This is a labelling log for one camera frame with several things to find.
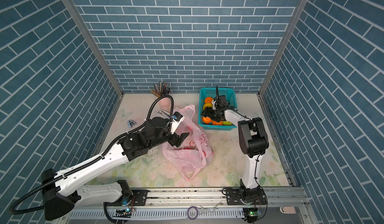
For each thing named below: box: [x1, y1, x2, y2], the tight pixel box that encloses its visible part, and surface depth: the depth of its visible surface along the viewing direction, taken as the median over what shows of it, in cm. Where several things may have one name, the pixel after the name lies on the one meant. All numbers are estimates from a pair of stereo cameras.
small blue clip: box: [127, 119, 137, 129], surface depth 103 cm
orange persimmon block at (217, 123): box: [212, 120, 224, 126], surface depth 98 cm
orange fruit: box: [204, 96, 213, 103], surface depth 113 cm
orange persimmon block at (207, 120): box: [202, 116, 213, 124], surface depth 98 cm
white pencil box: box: [154, 108, 171, 119], surface depth 110 cm
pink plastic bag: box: [162, 105, 214, 181], surface depth 80 cm
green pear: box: [222, 120, 233, 126], surface depth 100 cm
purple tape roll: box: [187, 206, 199, 221], surface depth 71 cm
